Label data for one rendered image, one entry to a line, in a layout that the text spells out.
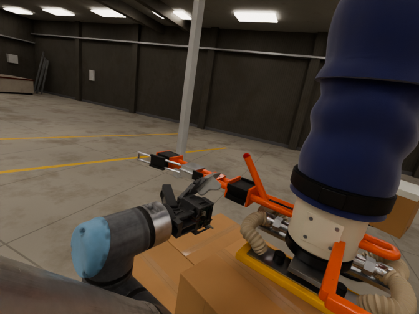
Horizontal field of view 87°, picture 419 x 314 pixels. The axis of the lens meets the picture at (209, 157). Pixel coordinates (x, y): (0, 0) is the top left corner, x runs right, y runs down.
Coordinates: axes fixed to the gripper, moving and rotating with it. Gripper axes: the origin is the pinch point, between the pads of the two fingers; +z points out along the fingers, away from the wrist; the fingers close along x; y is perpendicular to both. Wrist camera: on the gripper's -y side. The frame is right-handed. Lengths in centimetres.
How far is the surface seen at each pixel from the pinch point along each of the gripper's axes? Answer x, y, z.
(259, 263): -11.0, 18.2, 0.0
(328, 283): 1.2, 33.8, -8.7
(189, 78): 46, -241, 197
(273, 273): -11.0, 22.2, 0.0
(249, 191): 2.4, 6.5, 8.0
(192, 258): -70, -37, 38
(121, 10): 245, -781, 339
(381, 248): 1.1, 39.2, 13.5
